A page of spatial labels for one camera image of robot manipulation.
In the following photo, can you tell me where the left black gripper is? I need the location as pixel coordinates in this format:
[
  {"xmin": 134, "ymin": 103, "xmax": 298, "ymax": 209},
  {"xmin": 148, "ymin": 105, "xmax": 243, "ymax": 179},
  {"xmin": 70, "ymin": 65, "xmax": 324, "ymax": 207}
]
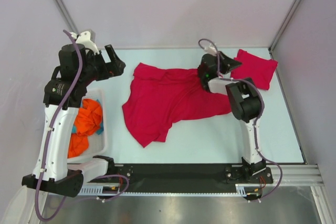
[{"xmin": 79, "ymin": 45, "xmax": 125, "ymax": 86}]

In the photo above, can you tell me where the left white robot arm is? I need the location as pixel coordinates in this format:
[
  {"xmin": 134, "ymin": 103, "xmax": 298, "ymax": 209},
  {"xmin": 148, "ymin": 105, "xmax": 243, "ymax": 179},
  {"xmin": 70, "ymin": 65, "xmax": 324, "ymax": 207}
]
[{"xmin": 22, "ymin": 44, "xmax": 125, "ymax": 197}]

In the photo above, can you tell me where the white plastic laundry basket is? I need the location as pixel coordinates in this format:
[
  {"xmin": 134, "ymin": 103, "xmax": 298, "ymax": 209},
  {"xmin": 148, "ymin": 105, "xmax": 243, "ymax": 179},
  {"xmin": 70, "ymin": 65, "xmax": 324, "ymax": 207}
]
[{"xmin": 67, "ymin": 89, "xmax": 108, "ymax": 164}]

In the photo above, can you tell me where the purple cable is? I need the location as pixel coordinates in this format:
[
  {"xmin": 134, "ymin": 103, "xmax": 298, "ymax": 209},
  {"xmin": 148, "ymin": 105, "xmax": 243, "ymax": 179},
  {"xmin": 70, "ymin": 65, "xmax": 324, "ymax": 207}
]
[
  {"xmin": 34, "ymin": 29, "xmax": 130, "ymax": 222},
  {"xmin": 198, "ymin": 38, "xmax": 284, "ymax": 202}
]

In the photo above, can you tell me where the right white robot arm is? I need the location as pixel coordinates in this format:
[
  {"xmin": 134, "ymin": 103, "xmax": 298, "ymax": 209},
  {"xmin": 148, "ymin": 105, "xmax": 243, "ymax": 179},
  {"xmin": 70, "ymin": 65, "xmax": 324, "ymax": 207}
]
[{"xmin": 197, "ymin": 51, "xmax": 266, "ymax": 183}]

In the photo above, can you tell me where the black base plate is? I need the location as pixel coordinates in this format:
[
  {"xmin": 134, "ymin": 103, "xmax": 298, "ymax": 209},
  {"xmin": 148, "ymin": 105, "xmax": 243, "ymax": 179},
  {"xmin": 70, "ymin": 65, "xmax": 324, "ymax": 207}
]
[{"xmin": 86, "ymin": 163, "xmax": 274, "ymax": 194}]

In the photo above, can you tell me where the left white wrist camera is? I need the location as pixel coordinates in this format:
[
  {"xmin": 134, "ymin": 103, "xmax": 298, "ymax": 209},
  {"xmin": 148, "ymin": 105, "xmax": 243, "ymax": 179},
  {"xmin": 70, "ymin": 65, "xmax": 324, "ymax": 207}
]
[{"xmin": 70, "ymin": 29, "xmax": 100, "ymax": 55}]

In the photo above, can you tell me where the magenta t shirt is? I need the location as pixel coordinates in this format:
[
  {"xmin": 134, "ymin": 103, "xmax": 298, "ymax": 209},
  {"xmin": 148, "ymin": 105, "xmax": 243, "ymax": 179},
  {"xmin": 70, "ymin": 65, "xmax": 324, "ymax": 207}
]
[
  {"xmin": 230, "ymin": 49, "xmax": 278, "ymax": 90},
  {"xmin": 122, "ymin": 63, "xmax": 232, "ymax": 148}
]

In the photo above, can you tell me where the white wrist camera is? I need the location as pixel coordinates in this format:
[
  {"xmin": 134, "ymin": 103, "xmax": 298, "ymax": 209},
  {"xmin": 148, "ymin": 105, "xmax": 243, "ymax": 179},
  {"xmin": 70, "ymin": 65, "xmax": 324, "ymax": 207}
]
[
  {"xmin": 204, "ymin": 44, "xmax": 217, "ymax": 55},
  {"xmin": 70, "ymin": 29, "xmax": 100, "ymax": 55}
]

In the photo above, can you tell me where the orange t shirt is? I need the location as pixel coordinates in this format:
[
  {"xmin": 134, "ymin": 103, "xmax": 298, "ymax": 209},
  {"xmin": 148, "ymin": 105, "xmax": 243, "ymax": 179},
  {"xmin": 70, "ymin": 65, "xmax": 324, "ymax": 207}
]
[{"xmin": 67, "ymin": 99, "xmax": 103, "ymax": 158}]

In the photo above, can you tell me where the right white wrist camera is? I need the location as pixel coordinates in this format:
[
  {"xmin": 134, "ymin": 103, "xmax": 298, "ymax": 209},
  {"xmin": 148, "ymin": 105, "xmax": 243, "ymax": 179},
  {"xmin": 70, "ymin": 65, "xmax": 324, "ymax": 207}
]
[{"xmin": 204, "ymin": 44, "xmax": 217, "ymax": 55}]

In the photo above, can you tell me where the grey slotted cable duct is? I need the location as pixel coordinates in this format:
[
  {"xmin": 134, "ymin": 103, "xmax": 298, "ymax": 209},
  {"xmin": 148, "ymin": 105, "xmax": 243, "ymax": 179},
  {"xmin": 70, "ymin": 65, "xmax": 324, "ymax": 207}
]
[{"xmin": 78, "ymin": 181, "xmax": 260, "ymax": 197}]

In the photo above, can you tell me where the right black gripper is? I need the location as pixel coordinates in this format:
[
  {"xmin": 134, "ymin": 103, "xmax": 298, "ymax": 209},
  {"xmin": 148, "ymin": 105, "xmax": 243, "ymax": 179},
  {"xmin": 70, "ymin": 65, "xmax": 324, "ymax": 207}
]
[{"xmin": 215, "ymin": 51, "xmax": 243, "ymax": 75}]

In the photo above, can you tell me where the folded magenta t shirt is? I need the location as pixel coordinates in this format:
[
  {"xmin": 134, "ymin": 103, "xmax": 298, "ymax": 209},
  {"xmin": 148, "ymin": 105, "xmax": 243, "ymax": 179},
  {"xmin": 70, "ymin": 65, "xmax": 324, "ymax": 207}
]
[{"xmin": 230, "ymin": 49, "xmax": 278, "ymax": 90}]

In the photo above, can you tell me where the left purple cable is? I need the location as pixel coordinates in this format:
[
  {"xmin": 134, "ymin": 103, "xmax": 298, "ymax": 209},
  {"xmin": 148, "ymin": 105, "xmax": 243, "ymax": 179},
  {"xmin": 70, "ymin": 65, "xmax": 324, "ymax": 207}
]
[{"xmin": 34, "ymin": 29, "xmax": 130, "ymax": 222}]

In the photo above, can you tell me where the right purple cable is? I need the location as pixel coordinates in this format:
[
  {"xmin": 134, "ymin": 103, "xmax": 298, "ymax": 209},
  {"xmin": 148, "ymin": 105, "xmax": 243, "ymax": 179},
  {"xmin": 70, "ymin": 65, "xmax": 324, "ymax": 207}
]
[{"xmin": 198, "ymin": 38, "xmax": 284, "ymax": 202}]

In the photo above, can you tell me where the teal t shirt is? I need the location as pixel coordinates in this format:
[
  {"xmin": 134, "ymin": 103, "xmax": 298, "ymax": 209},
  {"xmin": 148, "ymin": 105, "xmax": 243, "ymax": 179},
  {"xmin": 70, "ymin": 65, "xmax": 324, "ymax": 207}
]
[{"xmin": 71, "ymin": 99, "xmax": 103, "ymax": 136}]

